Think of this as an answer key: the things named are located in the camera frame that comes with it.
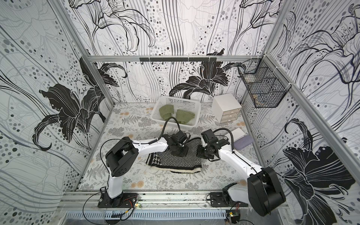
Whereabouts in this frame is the white slotted cable duct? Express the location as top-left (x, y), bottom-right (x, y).
top-left (66, 210), bottom-right (227, 221)

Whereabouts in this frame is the lavender flat pad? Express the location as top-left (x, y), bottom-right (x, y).
top-left (234, 135), bottom-right (254, 151)

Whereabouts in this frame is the green knitted scarf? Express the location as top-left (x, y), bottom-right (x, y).
top-left (175, 109), bottom-right (195, 125)
top-left (159, 104), bottom-right (174, 121)

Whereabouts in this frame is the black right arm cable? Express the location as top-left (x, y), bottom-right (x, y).
top-left (213, 127), bottom-right (235, 151)

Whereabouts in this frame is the white rectangular box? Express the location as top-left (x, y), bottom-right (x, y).
top-left (232, 128), bottom-right (246, 141)

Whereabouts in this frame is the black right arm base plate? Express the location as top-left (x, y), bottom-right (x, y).
top-left (206, 182), bottom-right (249, 208)

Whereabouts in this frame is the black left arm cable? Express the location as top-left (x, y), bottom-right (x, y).
top-left (157, 116), bottom-right (182, 141)

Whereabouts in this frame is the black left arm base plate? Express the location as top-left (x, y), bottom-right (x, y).
top-left (97, 191), bottom-right (138, 209)

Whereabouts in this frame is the white plastic laundry basket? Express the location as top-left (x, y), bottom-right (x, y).
top-left (151, 96), bottom-right (201, 130)

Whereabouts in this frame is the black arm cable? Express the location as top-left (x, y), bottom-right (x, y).
top-left (213, 127), bottom-right (235, 151)
top-left (157, 116), bottom-right (182, 141)

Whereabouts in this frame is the white mini drawer cabinet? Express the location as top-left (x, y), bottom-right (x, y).
top-left (211, 93), bottom-right (242, 123)

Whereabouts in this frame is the black wall hook rail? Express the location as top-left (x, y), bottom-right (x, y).
top-left (139, 57), bottom-right (217, 62)

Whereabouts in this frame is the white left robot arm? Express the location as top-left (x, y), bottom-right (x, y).
top-left (105, 131), bottom-right (189, 199)

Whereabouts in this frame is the black white patterned scarf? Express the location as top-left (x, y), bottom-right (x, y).
top-left (146, 137), bottom-right (202, 173)

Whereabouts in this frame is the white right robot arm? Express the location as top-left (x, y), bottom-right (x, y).
top-left (196, 129), bottom-right (286, 217)

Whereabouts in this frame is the black wire wall basket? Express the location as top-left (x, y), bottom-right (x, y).
top-left (237, 58), bottom-right (287, 108)

